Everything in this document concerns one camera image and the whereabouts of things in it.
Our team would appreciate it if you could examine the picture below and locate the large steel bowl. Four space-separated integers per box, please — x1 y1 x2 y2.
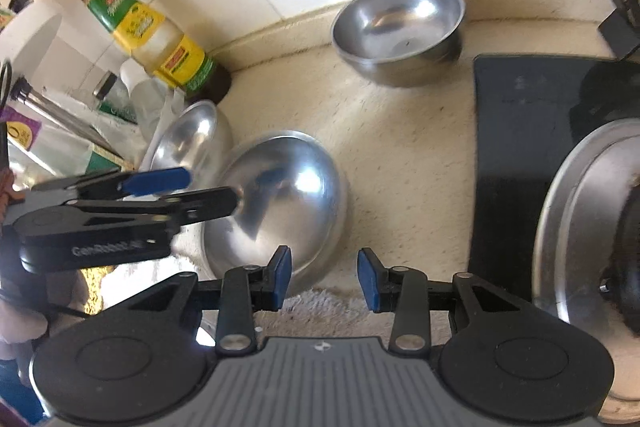
201 130 349 296

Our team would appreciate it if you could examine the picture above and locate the yellow chenille mat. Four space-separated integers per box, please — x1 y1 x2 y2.
80 265 115 315

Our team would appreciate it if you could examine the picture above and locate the white towel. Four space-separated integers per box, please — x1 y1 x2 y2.
169 225 452 343

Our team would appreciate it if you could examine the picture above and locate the purple label sauce bottle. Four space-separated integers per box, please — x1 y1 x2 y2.
1 76 144 178

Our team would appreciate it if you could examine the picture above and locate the clear plastic bottle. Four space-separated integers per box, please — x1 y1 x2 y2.
119 58 174 143

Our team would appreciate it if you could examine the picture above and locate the green yellow label oil bottle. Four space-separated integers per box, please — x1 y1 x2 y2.
80 0 232 104

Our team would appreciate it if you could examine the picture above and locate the white round turntable tray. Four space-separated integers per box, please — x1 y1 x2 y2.
0 2 62 78

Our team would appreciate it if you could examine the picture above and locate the black gas stove top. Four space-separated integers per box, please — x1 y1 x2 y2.
468 54 639 299

